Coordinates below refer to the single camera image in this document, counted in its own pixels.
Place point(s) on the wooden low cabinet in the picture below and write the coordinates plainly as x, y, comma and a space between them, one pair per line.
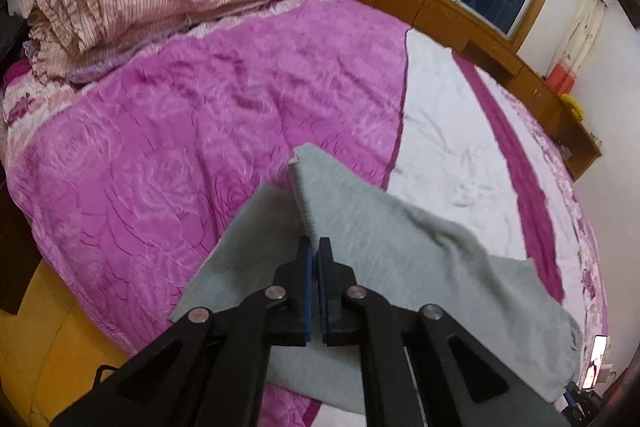
450, 27

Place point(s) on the grey towel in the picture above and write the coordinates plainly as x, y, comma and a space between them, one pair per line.
390, 232

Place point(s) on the pink rose-pattern blanket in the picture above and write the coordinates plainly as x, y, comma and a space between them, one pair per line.
210, 117

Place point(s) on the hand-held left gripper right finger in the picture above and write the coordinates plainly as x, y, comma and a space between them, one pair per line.
324, 302

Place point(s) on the floral curtain with red band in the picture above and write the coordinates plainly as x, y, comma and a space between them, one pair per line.
575, 47

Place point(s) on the white bed sheet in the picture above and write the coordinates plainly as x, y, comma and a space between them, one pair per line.
450, 147

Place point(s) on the yellow object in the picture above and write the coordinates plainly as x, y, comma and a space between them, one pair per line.
572, 105

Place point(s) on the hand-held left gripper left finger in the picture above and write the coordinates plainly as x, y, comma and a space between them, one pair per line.
308, 302

